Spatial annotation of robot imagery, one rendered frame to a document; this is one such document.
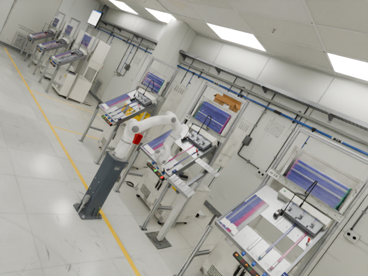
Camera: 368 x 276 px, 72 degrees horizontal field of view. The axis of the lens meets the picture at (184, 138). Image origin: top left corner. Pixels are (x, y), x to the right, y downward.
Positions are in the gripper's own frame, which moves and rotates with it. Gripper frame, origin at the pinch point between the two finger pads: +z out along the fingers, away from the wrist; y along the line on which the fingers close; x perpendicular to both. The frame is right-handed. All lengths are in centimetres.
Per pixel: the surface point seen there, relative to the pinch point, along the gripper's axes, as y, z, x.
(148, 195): -31, 62, -17
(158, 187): -24, 49, -2
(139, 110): -136, 2, 45
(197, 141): -9, -3, 59
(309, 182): 122, -15, 89
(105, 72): -623, 132, 152
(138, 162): -135, 100, 15
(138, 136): -90, 10, 15
